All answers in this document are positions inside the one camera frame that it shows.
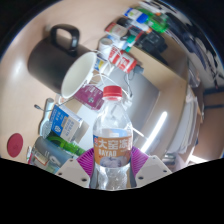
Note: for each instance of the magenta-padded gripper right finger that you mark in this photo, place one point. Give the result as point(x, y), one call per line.
point(151, 168)

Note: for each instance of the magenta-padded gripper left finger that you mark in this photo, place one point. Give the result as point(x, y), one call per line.
point(71, 171)

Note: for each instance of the clear red-capped drink bottle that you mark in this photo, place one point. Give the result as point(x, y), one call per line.
point(112, 150)

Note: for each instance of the dark green bottle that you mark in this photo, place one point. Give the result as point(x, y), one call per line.
point(66, 144)

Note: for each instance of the grey shaker bottle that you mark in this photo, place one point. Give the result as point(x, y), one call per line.
point(50, 153)

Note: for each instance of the white under-shelf tube light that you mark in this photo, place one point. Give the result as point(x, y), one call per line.
point(155, 131)

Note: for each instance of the blue and white carton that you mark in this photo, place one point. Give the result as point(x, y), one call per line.
point(65, 123)

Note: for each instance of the small white round dish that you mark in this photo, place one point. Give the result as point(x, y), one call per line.
point(46, 121)

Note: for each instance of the magenta pouch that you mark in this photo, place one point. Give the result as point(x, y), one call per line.
point(89, 96)

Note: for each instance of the black mug white inside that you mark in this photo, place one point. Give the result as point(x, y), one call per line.
point(46, 63)

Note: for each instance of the red and white can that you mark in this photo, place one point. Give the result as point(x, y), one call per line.
point(122, 60)

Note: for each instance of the green plastic container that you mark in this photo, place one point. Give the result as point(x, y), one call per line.
point(158, 20)

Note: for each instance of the small blue and white bottle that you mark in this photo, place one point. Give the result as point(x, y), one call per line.
point(135, 15)

